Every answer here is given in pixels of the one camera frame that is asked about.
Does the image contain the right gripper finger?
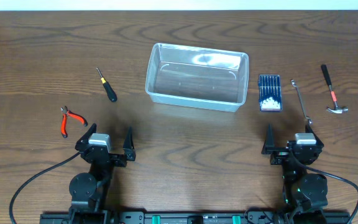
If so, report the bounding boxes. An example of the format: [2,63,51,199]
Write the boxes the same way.
[261,124,275,155]
[305,124,324,148]

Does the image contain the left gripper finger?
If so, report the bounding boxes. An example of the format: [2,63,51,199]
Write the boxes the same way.
[123,127,136,161]
[75,123,97,150]

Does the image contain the small claw hammer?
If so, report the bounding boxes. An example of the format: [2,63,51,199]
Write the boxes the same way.
[321,64,349,114]

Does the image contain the silver wrench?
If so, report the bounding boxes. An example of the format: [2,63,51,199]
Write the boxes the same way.
[291,79,313,124]

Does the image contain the blue drill bit case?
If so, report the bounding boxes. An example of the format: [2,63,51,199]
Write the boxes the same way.
[258,75,283,112]

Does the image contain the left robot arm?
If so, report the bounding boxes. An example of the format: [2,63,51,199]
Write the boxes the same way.
[68,123,136,223]

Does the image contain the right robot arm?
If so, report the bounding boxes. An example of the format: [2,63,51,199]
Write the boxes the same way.
[261,124,328,223]

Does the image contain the clear plastic container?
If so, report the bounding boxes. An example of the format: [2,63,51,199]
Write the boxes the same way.
[145,43,249,112]

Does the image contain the red black pliers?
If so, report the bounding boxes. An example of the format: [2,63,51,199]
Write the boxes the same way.
[60,106,88,138]

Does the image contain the black yellow screwdriver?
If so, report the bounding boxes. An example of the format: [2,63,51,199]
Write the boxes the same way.
[96,67,117,102]

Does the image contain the right black cable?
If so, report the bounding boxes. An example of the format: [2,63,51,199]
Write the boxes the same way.
[287,149,358,224]

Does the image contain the black cable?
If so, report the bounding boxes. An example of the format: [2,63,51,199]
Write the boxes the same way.
[287,149,358,224]
[9,151,82,224]

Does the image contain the left black cable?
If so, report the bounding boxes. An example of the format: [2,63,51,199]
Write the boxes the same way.
[9,151,82,224]

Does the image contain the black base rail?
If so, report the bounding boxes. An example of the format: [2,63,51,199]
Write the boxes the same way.
[39,210,350,224]

